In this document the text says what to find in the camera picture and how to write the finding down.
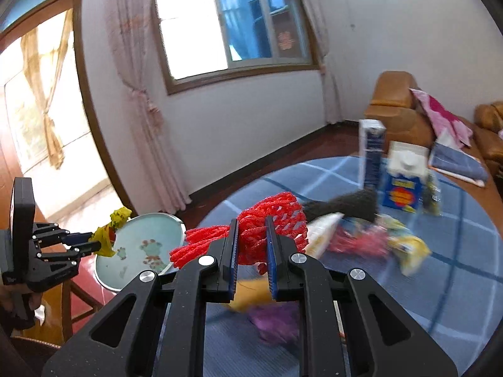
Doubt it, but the window with brown frame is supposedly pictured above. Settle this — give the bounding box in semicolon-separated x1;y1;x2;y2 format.
151;0;320;95

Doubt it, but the blue carton with white cap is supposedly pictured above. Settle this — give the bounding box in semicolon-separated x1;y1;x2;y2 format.
379;141;431;214

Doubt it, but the red foam fruit net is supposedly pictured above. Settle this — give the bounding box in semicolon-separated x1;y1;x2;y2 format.
170;191;308;276

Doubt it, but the tall blue white milk carton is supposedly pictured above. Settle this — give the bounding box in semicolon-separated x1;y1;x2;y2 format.
358;119;386;190

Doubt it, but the brown leather armchair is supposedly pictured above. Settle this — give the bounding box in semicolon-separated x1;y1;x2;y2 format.
363;71;438;150

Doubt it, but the pink floral cloth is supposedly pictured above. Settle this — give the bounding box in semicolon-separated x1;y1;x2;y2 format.
409;88;474;149

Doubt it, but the orange yellow wrapper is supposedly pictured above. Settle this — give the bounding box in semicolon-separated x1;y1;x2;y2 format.
221;279;276;314

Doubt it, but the light blue cartoon print bin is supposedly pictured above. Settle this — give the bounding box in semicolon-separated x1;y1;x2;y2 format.
95;213;187;292

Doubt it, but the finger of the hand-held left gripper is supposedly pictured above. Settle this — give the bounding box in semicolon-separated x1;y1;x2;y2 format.
27;242;102;293
33;222;96;246

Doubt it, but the pink wrapper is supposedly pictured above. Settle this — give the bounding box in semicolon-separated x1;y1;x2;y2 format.
328;226;390;259

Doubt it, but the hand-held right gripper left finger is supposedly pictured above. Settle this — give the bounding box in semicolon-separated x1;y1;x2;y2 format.
41;219;240;377

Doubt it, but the dark printed packet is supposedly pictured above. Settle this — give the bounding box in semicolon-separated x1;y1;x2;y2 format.
422;171;443;217

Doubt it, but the white jelly packet mango print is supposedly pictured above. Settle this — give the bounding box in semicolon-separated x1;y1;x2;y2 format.
306;213;345;258

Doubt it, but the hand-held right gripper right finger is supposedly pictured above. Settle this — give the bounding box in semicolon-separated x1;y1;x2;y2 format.
266;216;460;377

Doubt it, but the dark wooden door frame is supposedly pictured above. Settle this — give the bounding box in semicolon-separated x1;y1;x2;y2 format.
0;0;137;213

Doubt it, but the wooden stool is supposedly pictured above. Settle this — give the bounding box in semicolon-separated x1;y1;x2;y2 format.
61;270;115;343

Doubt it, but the yellow curtain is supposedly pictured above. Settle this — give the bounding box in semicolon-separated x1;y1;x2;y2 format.
19;9;76;170

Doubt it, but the pink curtain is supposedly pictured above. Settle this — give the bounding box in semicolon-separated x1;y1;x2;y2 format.
290;0;343;125
103;0;192;215

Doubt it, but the yellow white wrapper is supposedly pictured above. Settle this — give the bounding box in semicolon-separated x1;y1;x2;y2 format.
376;215;432;276

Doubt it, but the brown leather sofa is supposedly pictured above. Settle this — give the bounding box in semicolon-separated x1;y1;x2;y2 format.
473;101;503;174

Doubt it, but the blue folded towel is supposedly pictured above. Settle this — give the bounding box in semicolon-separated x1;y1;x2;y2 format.
428;141;490;186

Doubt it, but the purple crumpled wrapper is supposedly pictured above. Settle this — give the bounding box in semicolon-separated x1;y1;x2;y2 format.
251;303;302;345

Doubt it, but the blue checked tablecloth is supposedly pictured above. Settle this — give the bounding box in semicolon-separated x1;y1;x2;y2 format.
157;156;503;377

